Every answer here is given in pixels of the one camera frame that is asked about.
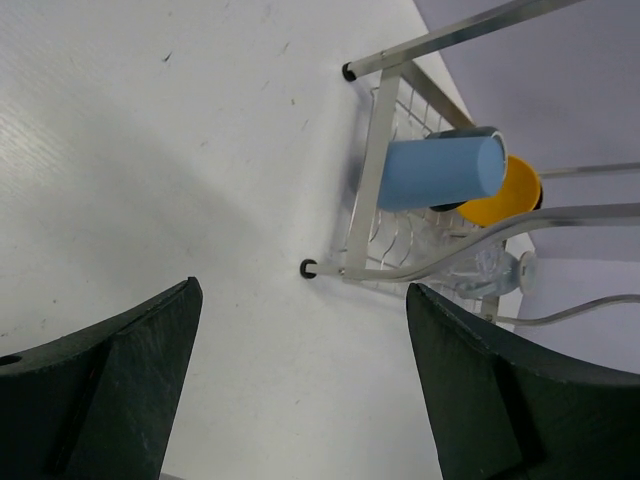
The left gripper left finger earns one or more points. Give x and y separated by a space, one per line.
100 403

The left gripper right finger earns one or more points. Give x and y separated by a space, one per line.
503 407

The grey ceramic cup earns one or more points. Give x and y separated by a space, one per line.
509 274

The orange bowl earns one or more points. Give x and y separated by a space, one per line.
520 193

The blue plastic cup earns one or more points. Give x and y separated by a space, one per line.
429 172

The clear drinking glass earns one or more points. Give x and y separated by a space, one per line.
484 266

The dark green mug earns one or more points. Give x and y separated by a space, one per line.
477 131

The steel two-tier dish rack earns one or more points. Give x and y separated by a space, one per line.
398 65

